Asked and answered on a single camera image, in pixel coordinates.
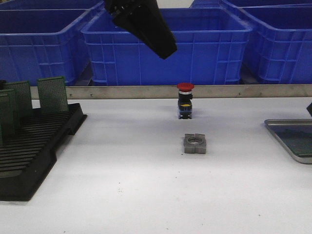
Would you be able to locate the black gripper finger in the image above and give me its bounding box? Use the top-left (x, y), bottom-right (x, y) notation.
top-left (104, 0), bottom-right (177, 59)
top-left (306, 103), bottom-right (312, 117)

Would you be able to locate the green perforated circuit board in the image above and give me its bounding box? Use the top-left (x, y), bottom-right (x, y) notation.
top-left (37, 76), bottom-right (69, 115)
top-left (0, 124), bottom-right (3, 146)
top-left (277, 130), bottom-right (312, 154)
top-left (293, 146), bottom-right (312, 157)
top-left (0, 89), bottom-right (20, 137)
top-left (0, 93), bottom-right (15, 137)
top-left (4, 80), bottom-right (33, 118)

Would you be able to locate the silver metal tray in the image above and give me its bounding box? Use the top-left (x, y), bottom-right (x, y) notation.
top-left (264, 119), bottom-right (312, 164)

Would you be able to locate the black slotted board rack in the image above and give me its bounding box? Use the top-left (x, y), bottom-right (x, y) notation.
top-left (0, 103), bottom-right (87, 201)

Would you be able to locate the blue plastic crate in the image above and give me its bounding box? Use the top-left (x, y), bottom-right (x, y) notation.
top-left (190, 0), bottom-right (312, 10)
top-left (239, 6), bottom-right (312, 84)
top-left (0, 0), bottom-right (104, 10)
top-left (82, 8), bottom-right (251, 86)
top-left (0, 9), bottom-right (92, 86)

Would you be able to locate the red emergency stop button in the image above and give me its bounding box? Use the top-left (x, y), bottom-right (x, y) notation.
top-left (177, 83), bottom-right (195, 119)

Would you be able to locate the grey metal square nut block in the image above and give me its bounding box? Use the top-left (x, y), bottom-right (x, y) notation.
top-left (183, 134), bottom-right (207, 154)

